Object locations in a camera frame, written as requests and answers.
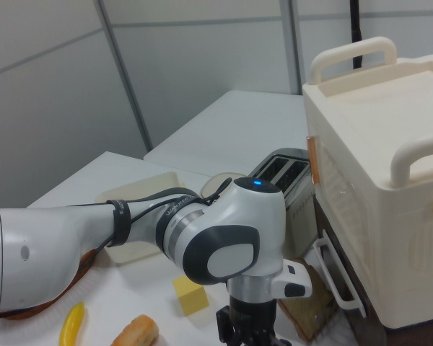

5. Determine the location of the cream plastic oven appliance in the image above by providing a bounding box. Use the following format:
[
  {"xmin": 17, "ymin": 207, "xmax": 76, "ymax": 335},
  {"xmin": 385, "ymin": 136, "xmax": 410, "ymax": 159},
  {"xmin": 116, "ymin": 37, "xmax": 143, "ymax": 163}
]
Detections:
[{"xmin": 302, "ymin": 35, "xmax": 433, "ymax": 329}]

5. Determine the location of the brown toast slice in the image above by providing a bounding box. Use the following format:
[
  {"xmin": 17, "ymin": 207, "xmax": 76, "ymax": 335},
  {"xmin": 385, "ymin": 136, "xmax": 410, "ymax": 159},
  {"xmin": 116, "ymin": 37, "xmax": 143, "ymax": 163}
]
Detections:
[{"xmin": 276, "ymin": 257, "xmax": 338, "ymax": 342}]

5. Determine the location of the toasted bread roll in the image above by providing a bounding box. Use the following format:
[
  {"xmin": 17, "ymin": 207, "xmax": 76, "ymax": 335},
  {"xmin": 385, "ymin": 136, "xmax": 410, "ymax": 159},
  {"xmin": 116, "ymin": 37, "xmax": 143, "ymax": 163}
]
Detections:
[{"xmin": 110, "ymin": 314, "xmax": 160, "ymax": 346}]

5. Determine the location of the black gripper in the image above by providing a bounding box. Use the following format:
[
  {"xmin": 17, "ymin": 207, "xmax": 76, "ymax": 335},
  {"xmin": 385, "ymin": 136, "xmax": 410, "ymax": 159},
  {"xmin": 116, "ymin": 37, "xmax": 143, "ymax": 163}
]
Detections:
[{"xmin": 215, "ymin": 295, "xmax": 290, "ymax": 346}]

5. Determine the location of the brown wicker basket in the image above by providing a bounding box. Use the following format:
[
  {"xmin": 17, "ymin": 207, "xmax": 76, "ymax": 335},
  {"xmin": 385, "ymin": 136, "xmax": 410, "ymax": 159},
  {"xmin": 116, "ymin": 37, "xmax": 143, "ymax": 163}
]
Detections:
[{"xmin": 0, "ymin": 247, "xmax": 99, "ymax": 321}]

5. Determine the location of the copper appliance latch strip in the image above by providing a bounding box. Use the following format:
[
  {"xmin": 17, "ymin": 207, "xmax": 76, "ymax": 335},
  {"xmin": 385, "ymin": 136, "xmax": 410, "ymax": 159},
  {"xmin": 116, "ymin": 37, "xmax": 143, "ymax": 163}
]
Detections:
[{"xmin": 305, "ymin": 135, "xmax": 321, "ymax": 185}]

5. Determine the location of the white open plastic box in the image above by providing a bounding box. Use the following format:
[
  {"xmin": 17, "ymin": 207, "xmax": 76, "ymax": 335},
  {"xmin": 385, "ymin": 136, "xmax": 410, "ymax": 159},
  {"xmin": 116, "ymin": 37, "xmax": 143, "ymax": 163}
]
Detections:
[{"xmin": 95, "ymin": 170, "xmax": 187, "ymax": 268}]

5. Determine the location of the silver two-slot toaster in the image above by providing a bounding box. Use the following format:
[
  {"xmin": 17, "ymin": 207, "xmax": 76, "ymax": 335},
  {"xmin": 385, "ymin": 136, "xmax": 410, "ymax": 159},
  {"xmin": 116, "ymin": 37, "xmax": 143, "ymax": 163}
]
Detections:
[{"xmin": 246, "ymin": 147, "xmax": 317, "ymax": 261}]

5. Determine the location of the white appliance door handle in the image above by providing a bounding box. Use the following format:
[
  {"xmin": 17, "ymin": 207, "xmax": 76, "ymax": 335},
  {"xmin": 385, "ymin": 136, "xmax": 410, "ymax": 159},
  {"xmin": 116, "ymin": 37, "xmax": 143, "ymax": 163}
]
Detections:
[{"xmin": 311, "ymin": 236, "xmax": 367, "ymax": 319}]

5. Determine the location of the yellow banana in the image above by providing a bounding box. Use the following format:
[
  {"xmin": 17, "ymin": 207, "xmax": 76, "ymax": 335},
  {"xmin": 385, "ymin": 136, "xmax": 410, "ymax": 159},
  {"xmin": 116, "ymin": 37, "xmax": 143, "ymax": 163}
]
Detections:
[{"xmin": 58, "ymin": 301, "xmax": 86, "ymax": 346}]

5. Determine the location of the yellow cube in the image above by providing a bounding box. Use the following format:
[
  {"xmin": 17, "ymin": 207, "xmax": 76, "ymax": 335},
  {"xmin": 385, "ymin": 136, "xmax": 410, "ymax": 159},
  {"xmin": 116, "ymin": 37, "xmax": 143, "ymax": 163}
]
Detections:
[{"xmin": 172, "ymin": 275, "xmax": 210, "ymax": 319}]

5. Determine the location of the black printed velcro strap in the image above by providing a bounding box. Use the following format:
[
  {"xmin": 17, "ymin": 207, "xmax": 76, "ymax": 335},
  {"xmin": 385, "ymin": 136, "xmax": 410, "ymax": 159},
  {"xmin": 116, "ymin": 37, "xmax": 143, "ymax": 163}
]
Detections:
[{"xmin": 154, "ymin": 193, "xmax": 204, "ymax": 254}]

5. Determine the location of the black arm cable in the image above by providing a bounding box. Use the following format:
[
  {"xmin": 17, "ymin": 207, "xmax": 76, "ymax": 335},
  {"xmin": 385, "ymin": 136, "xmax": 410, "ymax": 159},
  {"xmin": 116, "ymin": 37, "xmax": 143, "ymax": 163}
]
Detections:
[{"xmin": 71, "ymin": 177, "xmax": 236, "ymax": 254}]

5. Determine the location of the black vertical pole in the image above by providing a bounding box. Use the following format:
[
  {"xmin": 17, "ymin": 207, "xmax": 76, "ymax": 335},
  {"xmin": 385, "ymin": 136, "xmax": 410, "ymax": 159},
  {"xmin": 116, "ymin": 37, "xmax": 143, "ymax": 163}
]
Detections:
[{"xmin": 347, "ymin": 0, "xmax": 366, "ymax": 70}]

